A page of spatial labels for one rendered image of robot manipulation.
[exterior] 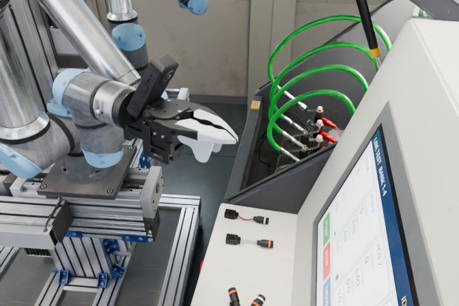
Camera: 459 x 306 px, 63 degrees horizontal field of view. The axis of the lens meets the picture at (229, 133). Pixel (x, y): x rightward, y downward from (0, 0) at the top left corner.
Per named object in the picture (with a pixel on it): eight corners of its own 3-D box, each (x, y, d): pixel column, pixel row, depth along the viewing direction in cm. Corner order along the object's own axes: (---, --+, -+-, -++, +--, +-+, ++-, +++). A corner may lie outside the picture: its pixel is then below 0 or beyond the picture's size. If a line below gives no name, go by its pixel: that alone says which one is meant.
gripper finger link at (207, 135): (233, 167, 57) (184, 147, 61) (237, 133, 54) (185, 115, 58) (223, 177, 55) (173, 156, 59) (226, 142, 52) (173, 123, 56)
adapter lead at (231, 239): (225, 244, 97) (225, 238, 96) (226, 237, 99) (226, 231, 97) (272, 250, 95) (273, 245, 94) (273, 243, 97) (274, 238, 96)
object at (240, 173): (252, 125, 172) (253, 95, 162) (261, 126, 171) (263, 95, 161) (224, 233, 123) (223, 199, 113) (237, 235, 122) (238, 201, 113)
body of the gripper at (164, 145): (198, 146, 65) (144, 126, 70) (199, 101, 60) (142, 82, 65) (170, 167, 59) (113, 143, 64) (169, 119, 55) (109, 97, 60)
